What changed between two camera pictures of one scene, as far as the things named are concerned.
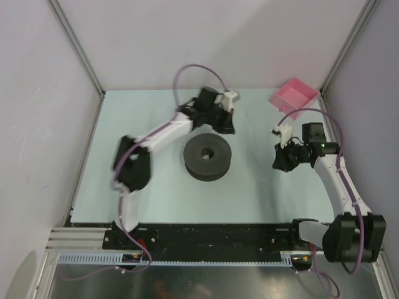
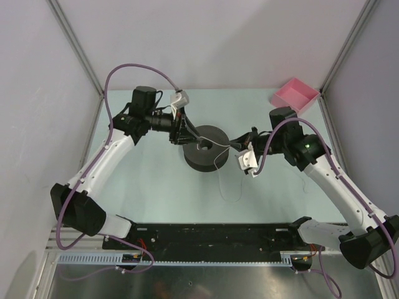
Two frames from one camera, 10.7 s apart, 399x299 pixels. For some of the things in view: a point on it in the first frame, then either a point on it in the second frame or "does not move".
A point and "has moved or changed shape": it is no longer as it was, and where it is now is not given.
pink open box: x=295 y=94 does not move
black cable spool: x=204 y=169 has moved or changed shape
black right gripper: x=281 y=162 -> x=241 y=143
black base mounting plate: x=208 y=238 does not move
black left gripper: x=225 y=126 -> x=182 y=131
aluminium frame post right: x=368 y=6 does not move
